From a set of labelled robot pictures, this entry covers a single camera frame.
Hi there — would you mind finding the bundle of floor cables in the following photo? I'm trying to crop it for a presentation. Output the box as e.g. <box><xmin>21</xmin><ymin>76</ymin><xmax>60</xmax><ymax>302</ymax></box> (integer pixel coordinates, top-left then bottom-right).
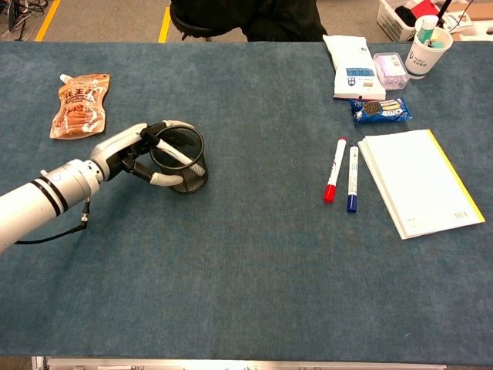
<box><xmin>0</xmin><ymin>0</ymin><xmax>49</xmax><ymax>39</ymax></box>

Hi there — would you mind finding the white paper cup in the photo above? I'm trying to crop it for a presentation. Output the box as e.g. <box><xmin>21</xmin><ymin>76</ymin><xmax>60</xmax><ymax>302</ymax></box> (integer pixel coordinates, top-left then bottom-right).
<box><xmin>404</xmin><ymin>25</ymin><xmax>454</xmax><ymax>80</ymax></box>

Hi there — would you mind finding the blue Oreo cookie pack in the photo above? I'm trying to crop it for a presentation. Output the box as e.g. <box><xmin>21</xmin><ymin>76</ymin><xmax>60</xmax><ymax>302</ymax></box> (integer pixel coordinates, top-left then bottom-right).
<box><xmin>349</xmin><ymin>97</ymin><xmax>413</xmax><ymax>125</ymax></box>

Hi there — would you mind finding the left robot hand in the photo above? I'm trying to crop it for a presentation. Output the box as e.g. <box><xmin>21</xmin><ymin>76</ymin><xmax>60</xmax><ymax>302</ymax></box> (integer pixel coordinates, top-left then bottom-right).
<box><xmin>89</xmin><ymin>119</ymin><xmax>196</xmax><ymax>187</ymax></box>

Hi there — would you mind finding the white snack bag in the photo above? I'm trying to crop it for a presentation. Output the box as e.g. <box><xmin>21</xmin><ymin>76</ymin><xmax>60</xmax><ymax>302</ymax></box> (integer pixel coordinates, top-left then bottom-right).
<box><xmin>322</xmin><ymin>34</ymin><xmax>387</xmax><ymax>103</ymax></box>

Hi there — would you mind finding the red capped white marker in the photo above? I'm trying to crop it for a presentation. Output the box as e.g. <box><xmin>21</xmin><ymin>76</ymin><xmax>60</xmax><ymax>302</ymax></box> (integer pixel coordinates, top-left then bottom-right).
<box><xmin>323</xmin><ymin>136</ymin><xmax>348</xmax><ymax>204</ymax></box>

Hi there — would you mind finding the clear purple plastic box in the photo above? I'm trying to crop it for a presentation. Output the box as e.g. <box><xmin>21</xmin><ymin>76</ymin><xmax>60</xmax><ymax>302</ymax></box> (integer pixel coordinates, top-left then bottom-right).
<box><xmin>372</xmin><ymin>52</ymin><xmax>411</xmax><ymax>91</ymax></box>

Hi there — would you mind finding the brown cardboard box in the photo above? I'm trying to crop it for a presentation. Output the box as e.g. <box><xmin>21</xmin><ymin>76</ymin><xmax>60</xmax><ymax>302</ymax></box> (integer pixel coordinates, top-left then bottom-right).
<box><xmin>448</xmin><ymin>0</ymin><xmax>493</xmax><ymax>42</ymax></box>

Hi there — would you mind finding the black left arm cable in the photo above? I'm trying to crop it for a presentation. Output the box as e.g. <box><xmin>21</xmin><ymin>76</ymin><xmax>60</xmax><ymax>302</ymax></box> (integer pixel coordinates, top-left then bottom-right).
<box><xmin>15</xmin><ymin>197</ymin><xmax>92</xmax><ymax>245</ymax></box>

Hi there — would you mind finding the orange peanut butter pouch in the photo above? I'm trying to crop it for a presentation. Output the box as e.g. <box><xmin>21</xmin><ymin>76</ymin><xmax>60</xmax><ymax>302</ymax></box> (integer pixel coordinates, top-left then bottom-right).
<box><xmin>49</xmin><ymin>73</ymin><xmax>112</xmax><ymax>140</ymax></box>

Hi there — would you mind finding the aluminium table edge rail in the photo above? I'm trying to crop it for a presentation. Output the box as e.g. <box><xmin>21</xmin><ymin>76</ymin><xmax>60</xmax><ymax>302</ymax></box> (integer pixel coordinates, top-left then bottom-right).
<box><xmin>31</xmin><ymin>356</ymin><xmax>448</xmax><ymax>370</ymax></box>

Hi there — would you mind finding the black capped white marker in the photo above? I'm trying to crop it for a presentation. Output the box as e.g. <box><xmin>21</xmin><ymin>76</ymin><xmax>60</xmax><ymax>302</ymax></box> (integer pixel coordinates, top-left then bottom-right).
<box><xmin>144</xmin><ymin>130</ymin><xmax>205</xmax><ymax>177</ymax></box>

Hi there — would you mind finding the white notebook yellow spine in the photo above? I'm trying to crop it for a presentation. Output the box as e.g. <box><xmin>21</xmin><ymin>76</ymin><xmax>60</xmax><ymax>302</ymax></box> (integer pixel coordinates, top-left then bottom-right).
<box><xmin>357</xmin><ymin>129</ymin><xmax>486</xmax><ymax>241</ymax></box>

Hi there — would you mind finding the black round stool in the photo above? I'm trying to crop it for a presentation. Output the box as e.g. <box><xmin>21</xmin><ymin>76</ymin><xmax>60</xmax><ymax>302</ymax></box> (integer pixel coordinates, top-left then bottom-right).
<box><xmin>169</xmin><ymin>3</ymin><xmax>247</xmax><ymax>42</ymax></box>

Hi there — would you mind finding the blue capped white marker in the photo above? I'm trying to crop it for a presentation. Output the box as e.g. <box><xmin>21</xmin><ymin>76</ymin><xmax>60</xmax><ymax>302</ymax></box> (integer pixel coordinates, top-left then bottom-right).
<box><xmin>346</xmin><ymin>144</ymin><xmax>360</xmax><ymax>214</ymax></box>

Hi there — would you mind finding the person in black clothes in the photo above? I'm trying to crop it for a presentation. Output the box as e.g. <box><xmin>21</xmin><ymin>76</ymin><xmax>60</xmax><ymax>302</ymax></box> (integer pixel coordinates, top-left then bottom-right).
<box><xmin>169</xmin><ymin>0</ymin><xmax>328</xmax><ymax>42</ymax></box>

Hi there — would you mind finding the green white tube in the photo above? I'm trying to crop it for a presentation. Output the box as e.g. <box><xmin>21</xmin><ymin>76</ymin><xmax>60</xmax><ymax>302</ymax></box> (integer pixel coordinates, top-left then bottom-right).
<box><xmin>414</xmin><ymin>15</ymin><xmax>440</xmax><ymax>45</ymax></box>

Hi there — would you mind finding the white plastic basket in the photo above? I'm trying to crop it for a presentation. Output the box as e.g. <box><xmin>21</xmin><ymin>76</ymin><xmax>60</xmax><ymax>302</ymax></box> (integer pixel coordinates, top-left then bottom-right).
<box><xmin>376</xmin><ymin>0</ymin><xmax>440</xmax><ymax>42</ymax></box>

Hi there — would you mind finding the black mesh pen cup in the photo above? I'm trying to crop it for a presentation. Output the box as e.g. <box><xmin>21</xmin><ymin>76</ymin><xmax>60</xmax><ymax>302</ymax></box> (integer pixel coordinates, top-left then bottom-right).
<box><xmin>149</xmin><ymin>125</ymin><xmax>210</xmax><ymax>196</ymax></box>

